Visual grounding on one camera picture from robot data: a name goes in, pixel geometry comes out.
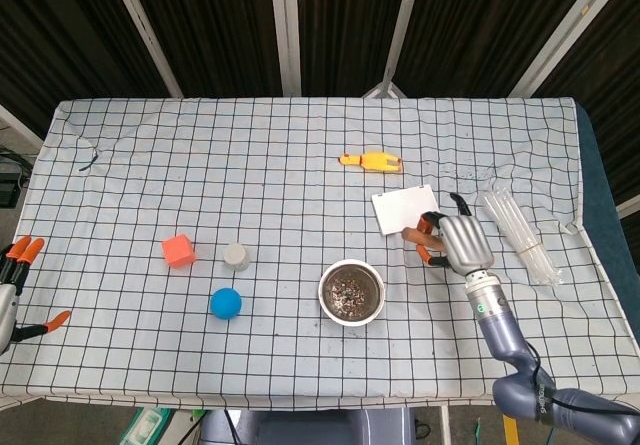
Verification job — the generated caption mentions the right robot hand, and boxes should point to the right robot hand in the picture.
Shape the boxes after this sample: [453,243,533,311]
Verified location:
[415,192,495,275]

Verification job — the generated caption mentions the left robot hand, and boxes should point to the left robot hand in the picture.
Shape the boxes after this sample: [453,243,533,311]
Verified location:
[0,236,72,356]

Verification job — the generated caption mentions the wooden stick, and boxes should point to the wooden stick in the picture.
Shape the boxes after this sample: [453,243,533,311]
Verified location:
[402,227,444,249]

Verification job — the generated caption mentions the clear plastic tube bundle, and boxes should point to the clear plastic tube bundle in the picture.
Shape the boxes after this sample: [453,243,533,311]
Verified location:
[479,189,566,286]

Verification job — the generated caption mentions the white rectangular board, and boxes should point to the white rectangular board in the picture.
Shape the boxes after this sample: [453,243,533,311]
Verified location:
[370,183,444,237]

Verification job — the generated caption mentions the metal cup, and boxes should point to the metal cup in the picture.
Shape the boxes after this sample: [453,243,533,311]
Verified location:
[318,258,387,325]

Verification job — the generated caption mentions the yellow rubber chicken toy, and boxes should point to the yellow rubber chicken toy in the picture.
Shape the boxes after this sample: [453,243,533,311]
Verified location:
[338,150,405,176]

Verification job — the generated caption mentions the black electronic device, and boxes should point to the black electronic device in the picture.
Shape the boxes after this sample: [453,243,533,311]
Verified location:
[0,149,32,209]

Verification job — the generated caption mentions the crushed nut pieces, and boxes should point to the crushed nut pieces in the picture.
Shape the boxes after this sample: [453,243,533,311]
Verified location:
[327,274,376,315]

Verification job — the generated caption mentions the orange cube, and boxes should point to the orange cube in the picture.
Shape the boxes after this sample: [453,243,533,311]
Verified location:
[161,233,197,270]

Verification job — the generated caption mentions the green white box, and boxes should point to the green white box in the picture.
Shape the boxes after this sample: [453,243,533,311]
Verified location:
[118,406,176,445]

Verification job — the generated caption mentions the checkered white tablecloth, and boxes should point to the checkered white tablecloth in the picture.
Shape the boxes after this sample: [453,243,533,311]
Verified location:
[0,95,640,414]

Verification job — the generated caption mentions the blue ball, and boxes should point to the blue ball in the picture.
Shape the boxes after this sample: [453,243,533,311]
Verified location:
[209,287,243,321]

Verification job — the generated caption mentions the grey cylinder block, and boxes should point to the grey cylinder block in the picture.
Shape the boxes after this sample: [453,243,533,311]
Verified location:
[222,242,252,273]

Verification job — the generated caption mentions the white frame beam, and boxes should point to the white frame beam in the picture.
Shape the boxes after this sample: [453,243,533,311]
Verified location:
[268,0,303,97]
[509,0,629,98]
[104,0,184,99]
[0,104,44,152]
[362,0,426,99]

